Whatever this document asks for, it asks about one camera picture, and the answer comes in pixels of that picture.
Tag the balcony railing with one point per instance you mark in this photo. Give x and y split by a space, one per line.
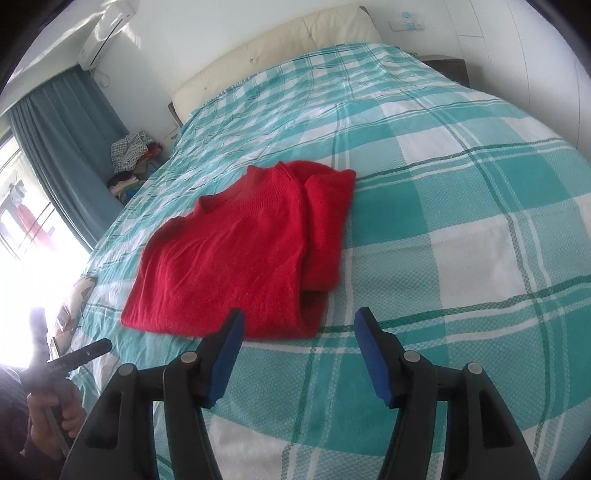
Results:
27 230

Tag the white wardrobe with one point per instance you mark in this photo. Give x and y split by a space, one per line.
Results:
531 37

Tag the person's left hand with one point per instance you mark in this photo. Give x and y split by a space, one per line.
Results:
69 415

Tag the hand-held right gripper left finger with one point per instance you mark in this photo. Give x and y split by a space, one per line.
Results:
226 360

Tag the pile of clothes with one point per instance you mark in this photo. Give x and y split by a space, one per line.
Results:
129 161

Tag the white wall switch panel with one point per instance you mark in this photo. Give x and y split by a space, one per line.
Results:
407 21

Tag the cream padded headboard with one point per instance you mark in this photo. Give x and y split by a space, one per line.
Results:
277 46

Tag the white air conditioner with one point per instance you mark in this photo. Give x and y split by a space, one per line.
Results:
105 32

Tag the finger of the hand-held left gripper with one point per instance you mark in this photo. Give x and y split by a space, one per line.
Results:
92 350
39 332

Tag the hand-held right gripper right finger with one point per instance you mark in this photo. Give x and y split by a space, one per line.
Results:
374 360

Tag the dark wooden nightstand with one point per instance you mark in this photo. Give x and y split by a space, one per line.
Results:
450 68

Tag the teal curtain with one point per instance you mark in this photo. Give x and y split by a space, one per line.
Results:
64 138

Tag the red knit sweater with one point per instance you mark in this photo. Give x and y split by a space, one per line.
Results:
231 244

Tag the teal plaid bed blanket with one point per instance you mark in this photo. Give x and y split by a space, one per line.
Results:
461 207

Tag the patterned cushion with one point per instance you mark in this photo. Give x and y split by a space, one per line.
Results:
78 295

